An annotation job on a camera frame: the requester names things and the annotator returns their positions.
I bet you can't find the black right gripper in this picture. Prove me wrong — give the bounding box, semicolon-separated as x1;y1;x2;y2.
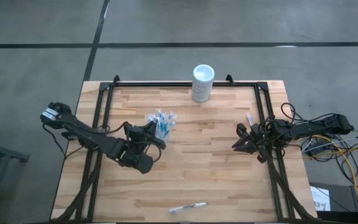
232;122;273;164

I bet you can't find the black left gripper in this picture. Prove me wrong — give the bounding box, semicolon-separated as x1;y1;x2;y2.
124;119;167;153

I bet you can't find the clear acrylic organizer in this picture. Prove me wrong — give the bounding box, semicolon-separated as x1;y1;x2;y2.
144;108;179;144

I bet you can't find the purple white toothbrush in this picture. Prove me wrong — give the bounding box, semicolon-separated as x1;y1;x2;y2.
168;201;209;215

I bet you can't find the white wipes canister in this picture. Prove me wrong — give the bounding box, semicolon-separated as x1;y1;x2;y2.
192;63;216;103

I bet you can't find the white paper label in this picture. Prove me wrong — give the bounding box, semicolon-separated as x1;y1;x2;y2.
310;185;331;212

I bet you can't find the black box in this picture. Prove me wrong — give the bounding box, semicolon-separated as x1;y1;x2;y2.
309;182;358;213

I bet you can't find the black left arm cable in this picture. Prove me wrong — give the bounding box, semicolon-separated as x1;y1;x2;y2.
96;121;163;163

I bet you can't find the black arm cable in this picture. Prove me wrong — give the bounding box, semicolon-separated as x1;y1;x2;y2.
259;101;338;150
96;121;163;163

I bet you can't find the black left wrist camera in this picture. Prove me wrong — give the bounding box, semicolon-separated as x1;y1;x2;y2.
134;154;155;175

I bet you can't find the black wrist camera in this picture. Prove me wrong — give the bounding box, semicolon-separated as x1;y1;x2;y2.
134;154;155;175
271;119;291;133

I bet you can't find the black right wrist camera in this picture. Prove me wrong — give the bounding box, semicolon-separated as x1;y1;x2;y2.
271;119;291;133

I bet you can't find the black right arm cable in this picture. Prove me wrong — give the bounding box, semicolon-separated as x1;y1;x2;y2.
259;101;338;150

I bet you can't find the black aluminium table frame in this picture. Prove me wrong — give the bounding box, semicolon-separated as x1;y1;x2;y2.
50;74;318;224

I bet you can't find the black cable bundle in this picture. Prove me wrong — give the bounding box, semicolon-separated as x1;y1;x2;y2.
300;126;358;164

